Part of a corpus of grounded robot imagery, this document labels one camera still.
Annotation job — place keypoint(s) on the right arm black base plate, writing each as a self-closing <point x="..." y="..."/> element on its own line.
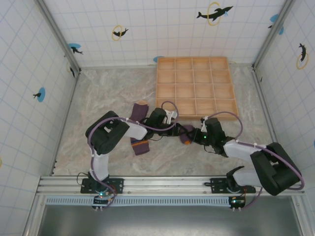
<point x="217" y="184"/>

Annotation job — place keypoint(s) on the purple sock orange toe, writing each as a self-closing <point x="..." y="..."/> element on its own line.
<point x="186" y="135"/>

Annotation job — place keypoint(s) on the aluminium frame post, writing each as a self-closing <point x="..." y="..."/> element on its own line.
<point x="273" y="34"/>
<point x="59" y="34"/>

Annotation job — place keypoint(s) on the wooden compartment tray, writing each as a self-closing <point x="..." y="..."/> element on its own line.
<point x="197" y="88"/>

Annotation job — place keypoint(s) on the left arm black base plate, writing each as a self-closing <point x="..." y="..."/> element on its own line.
<point x="118" y="184"/>

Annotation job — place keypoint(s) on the aluminium mounting rail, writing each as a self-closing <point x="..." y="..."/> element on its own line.
<point x="160" y="183"/>

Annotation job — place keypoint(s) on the aluminium floor edge bar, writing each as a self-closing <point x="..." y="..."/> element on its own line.
<point x="268" y="110"/>
<point x="65" y="123"/>

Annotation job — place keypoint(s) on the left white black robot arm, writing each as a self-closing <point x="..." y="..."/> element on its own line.
<point x="105" y="137"/>

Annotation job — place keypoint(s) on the grey steel panel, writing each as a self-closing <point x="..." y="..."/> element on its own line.
<point x="160" y="221"/>

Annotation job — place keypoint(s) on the purple sock tan toe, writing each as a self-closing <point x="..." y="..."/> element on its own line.
<point x="140" y="147"/>

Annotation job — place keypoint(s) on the blue oval dolphin sticker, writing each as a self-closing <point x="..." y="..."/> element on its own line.
<point x="73" y="46"/>
<point x="274" y="17"/>
<point x="41" y="94"/>

